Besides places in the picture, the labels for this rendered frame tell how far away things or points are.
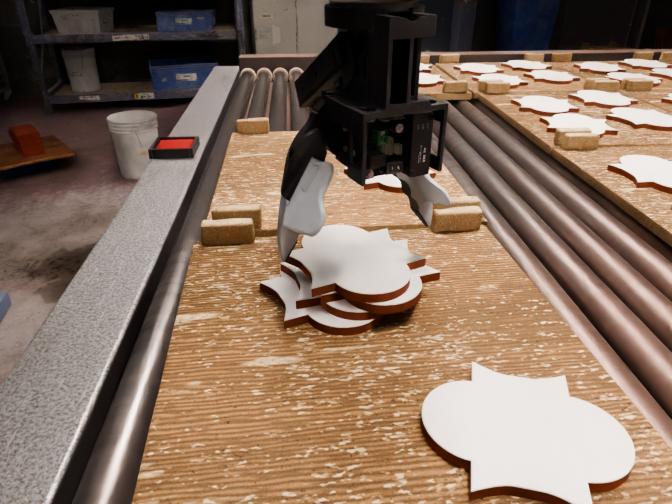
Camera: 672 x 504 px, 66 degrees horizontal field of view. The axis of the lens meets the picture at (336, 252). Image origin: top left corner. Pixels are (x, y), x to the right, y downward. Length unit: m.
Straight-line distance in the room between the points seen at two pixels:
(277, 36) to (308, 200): 4.99
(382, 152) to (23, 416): 0.34
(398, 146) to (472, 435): 0.21
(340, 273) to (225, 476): 0.20
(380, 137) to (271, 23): 5.00
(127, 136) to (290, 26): 2.43
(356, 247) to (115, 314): 0.25
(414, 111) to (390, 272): 0.15
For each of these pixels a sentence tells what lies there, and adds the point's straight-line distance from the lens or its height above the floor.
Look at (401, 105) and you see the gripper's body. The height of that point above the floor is 1.13.
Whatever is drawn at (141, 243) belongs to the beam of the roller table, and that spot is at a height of 0.91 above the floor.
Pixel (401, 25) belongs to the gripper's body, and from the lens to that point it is 0.37.
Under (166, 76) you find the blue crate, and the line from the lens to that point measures 5.33.
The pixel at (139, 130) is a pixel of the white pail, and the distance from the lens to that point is 3.45.
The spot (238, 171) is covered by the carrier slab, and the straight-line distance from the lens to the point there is 0.82.
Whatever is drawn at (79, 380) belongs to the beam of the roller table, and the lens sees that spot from 0.49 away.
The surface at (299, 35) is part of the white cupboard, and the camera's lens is 5.41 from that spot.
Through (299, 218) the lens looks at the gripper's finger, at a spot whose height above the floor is 1.04.
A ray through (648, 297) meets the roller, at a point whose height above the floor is 0.92.
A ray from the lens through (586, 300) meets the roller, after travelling 0.60.
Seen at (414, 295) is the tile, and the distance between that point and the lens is 0.46.
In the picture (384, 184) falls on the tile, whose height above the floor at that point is 0.95.
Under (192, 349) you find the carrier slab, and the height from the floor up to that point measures 0.94.
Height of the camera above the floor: 1.22
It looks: 29 degrees down
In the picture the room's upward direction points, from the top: straight up
